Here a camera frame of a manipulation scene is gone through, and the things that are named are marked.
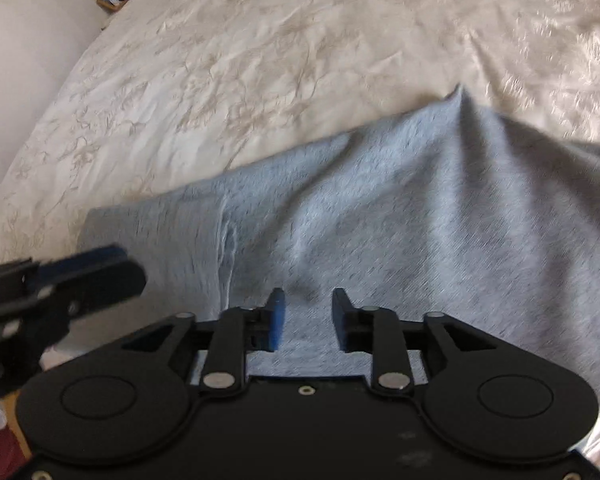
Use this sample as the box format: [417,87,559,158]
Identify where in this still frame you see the cream floral bedspread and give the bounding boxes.
[0,0,600,467]

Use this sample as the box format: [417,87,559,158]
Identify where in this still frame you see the grey speckled pants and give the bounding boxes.
[77,84,600,411]

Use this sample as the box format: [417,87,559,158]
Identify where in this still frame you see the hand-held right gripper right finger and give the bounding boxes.
[331,287,501,394]

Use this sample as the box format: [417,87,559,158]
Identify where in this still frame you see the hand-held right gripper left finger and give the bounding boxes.
[121,287,287,392]

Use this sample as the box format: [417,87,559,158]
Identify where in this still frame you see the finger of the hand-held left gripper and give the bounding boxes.
[54,257,147,317]
[34,244,127,284]

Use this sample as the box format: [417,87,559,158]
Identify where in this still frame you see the cream nightstand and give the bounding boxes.
[100,0,153,32]

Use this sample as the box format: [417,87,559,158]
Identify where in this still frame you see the person's dark red clothing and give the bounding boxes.
[0,407,32,480]

